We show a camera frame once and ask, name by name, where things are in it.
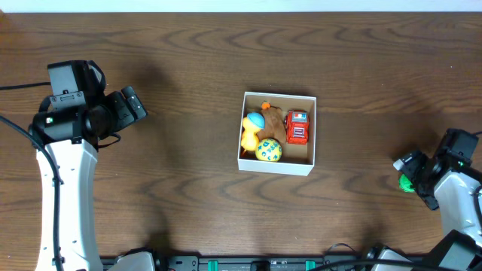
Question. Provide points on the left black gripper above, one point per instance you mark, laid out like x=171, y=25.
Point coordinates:
x=126, y=108

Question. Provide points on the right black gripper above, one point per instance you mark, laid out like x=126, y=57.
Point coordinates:
x=428, y=197

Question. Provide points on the green round toy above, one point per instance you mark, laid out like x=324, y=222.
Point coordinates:
x=405, y=184

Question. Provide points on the orange rubber duck blue cap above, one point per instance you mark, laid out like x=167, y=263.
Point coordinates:
x=252, y=123

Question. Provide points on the yellow ball with blue letters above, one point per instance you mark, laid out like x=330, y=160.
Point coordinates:
x=268, y=150

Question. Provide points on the red toy fire truck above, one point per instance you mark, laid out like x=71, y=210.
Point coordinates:
x=297, y=127

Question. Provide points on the brown plush bear with orange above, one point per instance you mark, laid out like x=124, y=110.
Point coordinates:
x=274, y=127

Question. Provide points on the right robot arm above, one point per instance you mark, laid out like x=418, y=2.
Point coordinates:
x=445, y=182

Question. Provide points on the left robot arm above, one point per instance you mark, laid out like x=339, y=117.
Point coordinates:
x=68, y=129

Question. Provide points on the white cardboard box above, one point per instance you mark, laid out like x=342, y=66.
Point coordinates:
x=296, y=159

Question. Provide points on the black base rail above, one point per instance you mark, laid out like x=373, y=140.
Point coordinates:
x=195, y=263

